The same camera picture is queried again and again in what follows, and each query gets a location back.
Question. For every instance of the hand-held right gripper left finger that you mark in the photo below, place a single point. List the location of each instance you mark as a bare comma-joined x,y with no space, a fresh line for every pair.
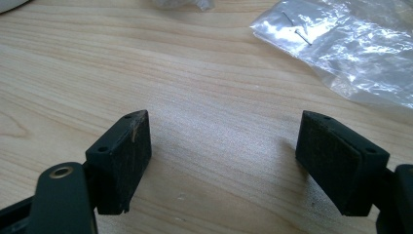
121,162

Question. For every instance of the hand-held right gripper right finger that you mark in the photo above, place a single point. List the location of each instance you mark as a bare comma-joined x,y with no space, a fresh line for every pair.
337,162

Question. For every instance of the white pedal trash bin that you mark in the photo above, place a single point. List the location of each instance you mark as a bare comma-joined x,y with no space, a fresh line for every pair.
9,4

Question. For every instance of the crumpled clear plastic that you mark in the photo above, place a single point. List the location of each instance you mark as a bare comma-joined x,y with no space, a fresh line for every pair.
181,3

